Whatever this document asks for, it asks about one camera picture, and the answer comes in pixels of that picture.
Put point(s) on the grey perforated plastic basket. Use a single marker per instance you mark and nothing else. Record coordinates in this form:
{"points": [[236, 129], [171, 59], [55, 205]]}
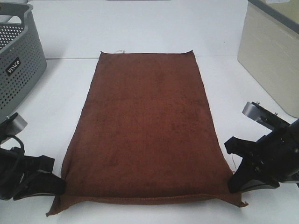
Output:
{"points": [[22, 60]]}

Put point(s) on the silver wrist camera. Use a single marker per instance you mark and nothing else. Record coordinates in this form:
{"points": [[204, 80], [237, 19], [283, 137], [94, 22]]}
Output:
{"points": [[12, 125], [264, 117]]}

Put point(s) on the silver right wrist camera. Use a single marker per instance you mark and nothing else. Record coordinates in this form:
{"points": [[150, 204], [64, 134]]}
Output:
{"points": [[264, 117]]}

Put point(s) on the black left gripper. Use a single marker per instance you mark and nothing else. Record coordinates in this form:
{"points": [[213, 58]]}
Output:
{"points": [[12, 173]]}

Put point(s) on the brown towel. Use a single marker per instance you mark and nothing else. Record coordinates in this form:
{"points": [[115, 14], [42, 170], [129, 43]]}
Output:
{"points": [[145, 136]]}

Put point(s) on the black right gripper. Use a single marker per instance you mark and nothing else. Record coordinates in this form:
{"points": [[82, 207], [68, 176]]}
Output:
{"points": [[271, 160]]}

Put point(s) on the beige plastic storage bin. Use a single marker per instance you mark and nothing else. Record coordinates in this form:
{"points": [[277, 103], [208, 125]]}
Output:
{"points": [[269, 49]]}

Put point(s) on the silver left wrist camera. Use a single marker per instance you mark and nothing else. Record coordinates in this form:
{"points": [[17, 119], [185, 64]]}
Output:
{"points": [[12, 125]]}

